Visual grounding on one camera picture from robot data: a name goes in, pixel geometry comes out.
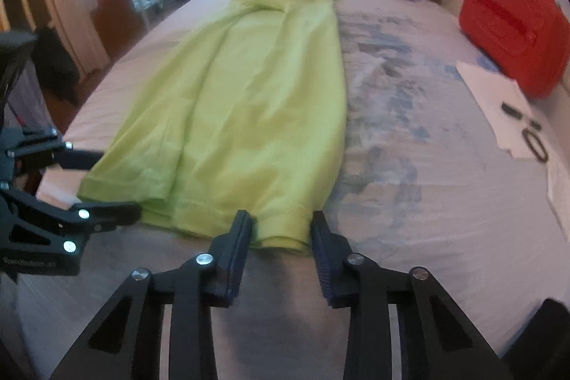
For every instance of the floral blue bed sheet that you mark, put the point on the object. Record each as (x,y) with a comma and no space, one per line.
(423,183)

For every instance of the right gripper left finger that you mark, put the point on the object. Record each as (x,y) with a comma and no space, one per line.
(123,339)

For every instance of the white paper sheet front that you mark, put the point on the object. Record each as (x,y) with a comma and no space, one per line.
(491,90)

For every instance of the lime green garment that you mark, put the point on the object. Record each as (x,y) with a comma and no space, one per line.
(248,113)

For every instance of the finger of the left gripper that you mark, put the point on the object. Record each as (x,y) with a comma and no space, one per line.
(35,149)
(28,222)

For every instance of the red bear suitcase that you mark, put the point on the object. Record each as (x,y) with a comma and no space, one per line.
(527,39)

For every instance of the white paper sheet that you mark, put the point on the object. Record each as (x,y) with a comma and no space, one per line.
(559,192)
(491,90)

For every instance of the white paper sheet back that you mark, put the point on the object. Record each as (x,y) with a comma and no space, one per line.
(559,192)

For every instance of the black marker pen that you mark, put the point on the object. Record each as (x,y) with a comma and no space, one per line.
(516,114)

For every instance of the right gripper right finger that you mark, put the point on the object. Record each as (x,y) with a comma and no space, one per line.
(437,340)

